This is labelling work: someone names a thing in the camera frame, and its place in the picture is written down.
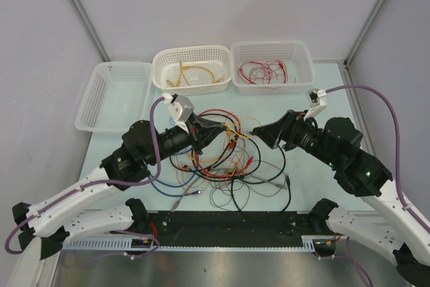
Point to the white slotted cable duct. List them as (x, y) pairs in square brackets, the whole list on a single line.
[(136, 244)]

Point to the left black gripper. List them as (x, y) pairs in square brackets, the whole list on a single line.
[(201, 132)]

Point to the aluminium frame post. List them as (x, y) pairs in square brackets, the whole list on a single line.
[(371, 19), (89, 29)]

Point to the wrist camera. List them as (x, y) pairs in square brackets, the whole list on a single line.
[(180, 109), (317, 99)]

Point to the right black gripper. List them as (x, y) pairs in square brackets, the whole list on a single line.
[(288, 126)]

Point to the aluminium frame post right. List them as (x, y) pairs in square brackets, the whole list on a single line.
[(371, 19)]

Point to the aluminium frame post left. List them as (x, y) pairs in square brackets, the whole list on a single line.
[(89, 29)]

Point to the left white plastic basket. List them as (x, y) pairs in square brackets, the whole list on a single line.
[(117, 95)]

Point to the right white plastic basket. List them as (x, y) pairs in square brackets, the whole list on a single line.
[(271, 67)]

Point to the middle white plastic basket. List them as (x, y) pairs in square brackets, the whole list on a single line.
[(192, 70)]

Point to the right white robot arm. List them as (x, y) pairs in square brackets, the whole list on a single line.
[(405, 243)]

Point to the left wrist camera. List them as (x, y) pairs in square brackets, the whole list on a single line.
[(180, 109)]

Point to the white plastic basket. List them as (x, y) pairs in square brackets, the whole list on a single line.
[(271, 67), (192, 70), (117, 95)]

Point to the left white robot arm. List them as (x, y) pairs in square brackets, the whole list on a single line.
[(64, 217)]

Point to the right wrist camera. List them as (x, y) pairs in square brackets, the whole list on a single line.
[(317, 99)]

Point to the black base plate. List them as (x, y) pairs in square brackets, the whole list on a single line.
[(234, 229)]

